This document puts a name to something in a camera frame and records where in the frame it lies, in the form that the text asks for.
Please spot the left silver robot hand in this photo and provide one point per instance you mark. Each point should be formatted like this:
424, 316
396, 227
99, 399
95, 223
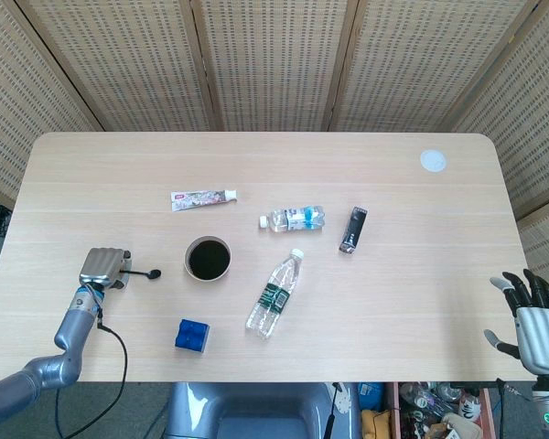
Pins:
101, 267

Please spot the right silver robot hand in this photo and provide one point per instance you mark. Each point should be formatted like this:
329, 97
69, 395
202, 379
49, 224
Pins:
540, 334

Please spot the black plastic spoon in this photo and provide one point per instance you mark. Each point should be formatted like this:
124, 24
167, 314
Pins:
153, 274

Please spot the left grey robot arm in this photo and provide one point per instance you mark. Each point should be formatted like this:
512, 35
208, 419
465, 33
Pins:
71, 329

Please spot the white cup of dark liquid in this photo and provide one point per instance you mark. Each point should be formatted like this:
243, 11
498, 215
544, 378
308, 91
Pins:
209, 260

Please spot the floral toothpaste tube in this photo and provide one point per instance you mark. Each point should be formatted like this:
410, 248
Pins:
196, 200

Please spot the blue building block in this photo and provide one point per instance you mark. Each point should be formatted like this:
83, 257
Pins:
191, 336

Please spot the wooden crate of clutter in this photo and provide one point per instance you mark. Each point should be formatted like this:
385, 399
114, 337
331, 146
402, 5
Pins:
434, 411

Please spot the large green-label water bottle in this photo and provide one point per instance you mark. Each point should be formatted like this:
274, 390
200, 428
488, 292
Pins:
274, 292

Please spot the blue package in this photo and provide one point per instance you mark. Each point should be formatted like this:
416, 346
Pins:
370, 393

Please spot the yellow cloth bag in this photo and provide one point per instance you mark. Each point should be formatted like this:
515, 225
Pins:
375, 425

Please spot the small blue-label water bottle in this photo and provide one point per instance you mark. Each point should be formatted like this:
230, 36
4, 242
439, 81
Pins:
297, 218

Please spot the white perforated plate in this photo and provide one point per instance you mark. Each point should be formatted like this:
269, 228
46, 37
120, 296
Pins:
343, 400

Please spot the grey robot torso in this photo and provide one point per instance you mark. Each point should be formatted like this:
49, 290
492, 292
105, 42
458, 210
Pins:
256, 411

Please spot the black rectangular box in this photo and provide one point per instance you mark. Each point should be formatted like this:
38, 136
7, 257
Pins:
353, 228

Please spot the woven wooden folding screen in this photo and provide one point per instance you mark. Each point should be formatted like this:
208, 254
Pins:
274, 59

